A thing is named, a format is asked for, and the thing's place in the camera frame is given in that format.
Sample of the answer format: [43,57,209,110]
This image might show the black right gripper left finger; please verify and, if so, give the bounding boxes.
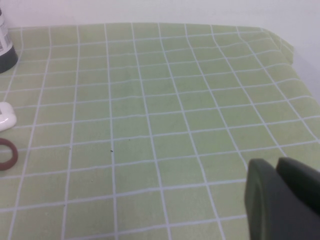
[244,158,320,240]

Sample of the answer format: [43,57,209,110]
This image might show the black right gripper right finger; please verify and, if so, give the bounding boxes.
[276,156,320,218]

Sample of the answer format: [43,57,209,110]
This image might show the red handled scissors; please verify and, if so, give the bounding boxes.
[0,137,19,172]

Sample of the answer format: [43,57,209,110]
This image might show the green checked tablecloth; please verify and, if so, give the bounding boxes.
[0,22,320,240]

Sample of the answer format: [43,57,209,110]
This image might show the white earbuds case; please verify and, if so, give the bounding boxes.
[0,101,18,133]

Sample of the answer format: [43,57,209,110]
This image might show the black mesh pen holder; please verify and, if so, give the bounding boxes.
[0,6,19,74]

